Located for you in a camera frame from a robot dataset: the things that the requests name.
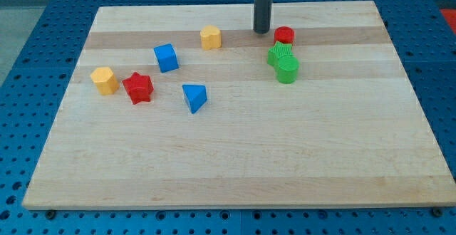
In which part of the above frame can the red cylinder block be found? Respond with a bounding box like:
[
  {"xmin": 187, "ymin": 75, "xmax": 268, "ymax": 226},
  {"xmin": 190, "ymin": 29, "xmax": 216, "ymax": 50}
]
[{"xmin": 274, "ymin": 26, "xmax": 295, "ymax": 44}]

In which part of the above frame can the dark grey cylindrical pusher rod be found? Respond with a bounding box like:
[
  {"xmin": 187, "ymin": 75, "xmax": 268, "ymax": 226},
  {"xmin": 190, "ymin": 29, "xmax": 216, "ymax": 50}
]
[{"xmin": 253, "ymin": 0, "xmax": 273, "ymax": 34}]

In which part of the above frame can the blue cube block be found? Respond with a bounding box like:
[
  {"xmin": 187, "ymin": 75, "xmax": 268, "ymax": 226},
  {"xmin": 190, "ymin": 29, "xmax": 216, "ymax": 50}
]
[{"xmin": 153, "ymin": 43, "xmax": 179, "ymax": 73}]

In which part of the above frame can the light wooden board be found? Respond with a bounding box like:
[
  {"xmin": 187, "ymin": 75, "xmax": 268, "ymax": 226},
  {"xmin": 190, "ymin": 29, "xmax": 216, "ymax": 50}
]
[{"xmin": 23, "ymin": 1, "xmax": 455, "ymax": 210}]

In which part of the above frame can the green star block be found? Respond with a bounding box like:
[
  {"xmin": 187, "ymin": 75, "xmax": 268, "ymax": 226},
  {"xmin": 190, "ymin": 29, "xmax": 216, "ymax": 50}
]
[{"xmin": 267, "ymin": 41, "xmax": 293, "ymax": 66}]

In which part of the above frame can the red star block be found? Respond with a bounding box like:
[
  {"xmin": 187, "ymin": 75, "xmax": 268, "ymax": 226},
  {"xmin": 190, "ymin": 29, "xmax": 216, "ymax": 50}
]
[{"xmin": 122, "ymin": 72, "xmax": 154, "ymax": 105}]

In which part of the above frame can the yellow hexagon block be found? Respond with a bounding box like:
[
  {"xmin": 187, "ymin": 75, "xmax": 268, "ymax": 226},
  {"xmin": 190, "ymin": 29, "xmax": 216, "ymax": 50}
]
[{"xmin": 90, "ymin": 67, "xmax": 120, "ymax": 95}]

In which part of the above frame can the green cylinder block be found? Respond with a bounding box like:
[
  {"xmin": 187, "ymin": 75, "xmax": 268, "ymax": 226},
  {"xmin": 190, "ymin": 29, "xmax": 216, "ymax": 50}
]
[{"xmin": 275, "ymin": 56, "xmax": 299, "ymax": 84}]

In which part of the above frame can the red object at right edge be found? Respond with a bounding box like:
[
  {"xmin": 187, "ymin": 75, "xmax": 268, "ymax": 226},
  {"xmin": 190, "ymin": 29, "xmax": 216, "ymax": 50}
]
[{"xmin": 440, "ymin": 9, "xmax": 456, "ymax": 33}]

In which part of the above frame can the blue triangle block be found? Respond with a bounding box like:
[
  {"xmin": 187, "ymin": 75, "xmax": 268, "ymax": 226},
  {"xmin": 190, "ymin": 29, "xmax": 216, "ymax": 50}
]
[{"xmin": 182, "ymin": 84, "xmax": 207, "ymax": 114}]

